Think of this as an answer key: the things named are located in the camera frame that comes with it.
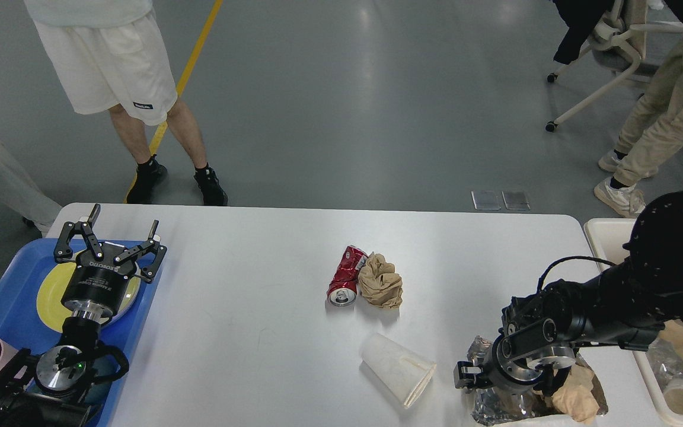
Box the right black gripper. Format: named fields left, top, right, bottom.
left=454, top=336, right=576, bottom=397

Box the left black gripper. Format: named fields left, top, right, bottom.
left=53, top=205, right=167, bottom=324

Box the yellow plastic plate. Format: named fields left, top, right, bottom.
left=36, top=261, right=141, bottom=334

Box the foil sheet with paper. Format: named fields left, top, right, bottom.
left=470, top=355, right=609, bottom=426

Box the teal green mug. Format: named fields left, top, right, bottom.
left=84, top=356, right=117, bottom=404

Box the small brown paper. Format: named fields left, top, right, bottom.
left=358, top=253, right=402, bottom=309

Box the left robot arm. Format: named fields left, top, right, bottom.
left=0, top=205, right=168, bottom=426

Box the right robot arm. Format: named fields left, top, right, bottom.
left=454, top=191, right=683, bottom=396

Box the blue plastic tray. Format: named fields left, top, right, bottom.
left=0, top=239, right=164, bottom=427

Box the person in light grey trousers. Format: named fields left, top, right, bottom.
left=0, top=141, right=62, bottom=238

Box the crushed red soda can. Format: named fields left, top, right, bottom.
left=326, top=246, right=368, bottom=307

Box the person in white shorts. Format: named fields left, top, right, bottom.
left=25, top=1, right=228, bottom=206

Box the beige plastic bin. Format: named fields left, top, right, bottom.
left=585, top=218, right=683, bottom=426

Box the person in khaki trousers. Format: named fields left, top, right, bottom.
left=593, top=1, right=683, bottom=218

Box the white office chair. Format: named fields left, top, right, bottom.
left=545, top=1, right=683, bottom=132

